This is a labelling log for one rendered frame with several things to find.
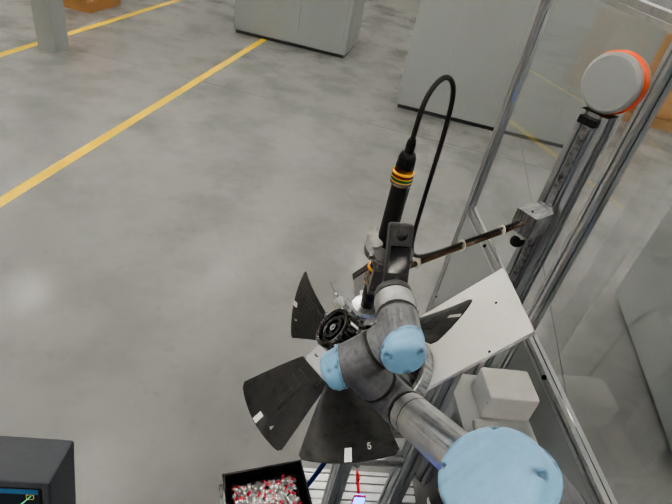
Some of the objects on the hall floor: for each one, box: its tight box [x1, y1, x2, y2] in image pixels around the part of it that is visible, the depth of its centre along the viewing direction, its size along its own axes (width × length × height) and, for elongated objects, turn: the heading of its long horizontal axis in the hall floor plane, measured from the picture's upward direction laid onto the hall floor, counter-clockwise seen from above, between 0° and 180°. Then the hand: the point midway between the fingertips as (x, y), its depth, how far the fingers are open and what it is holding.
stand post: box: [321, 463, 353, 504], centre depth 187 cm, size 4×9×91 cm, turn 169°
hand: (384, 228), depth 111 cm, fingers closed on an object, 4 cm apart
